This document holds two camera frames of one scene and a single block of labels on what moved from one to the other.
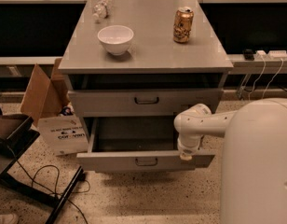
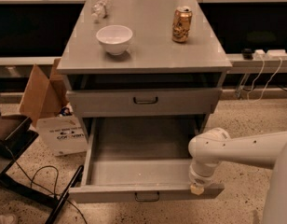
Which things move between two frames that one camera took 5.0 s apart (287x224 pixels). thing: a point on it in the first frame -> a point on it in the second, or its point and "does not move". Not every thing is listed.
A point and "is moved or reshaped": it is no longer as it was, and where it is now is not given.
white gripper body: (185, 147) -> (199, 178)
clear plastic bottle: (102, 8) does not move
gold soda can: (182, 24) does not move
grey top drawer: (149, 102) does not move
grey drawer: (135, 144) is moved or reshaped
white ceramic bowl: (116, 38) does not move
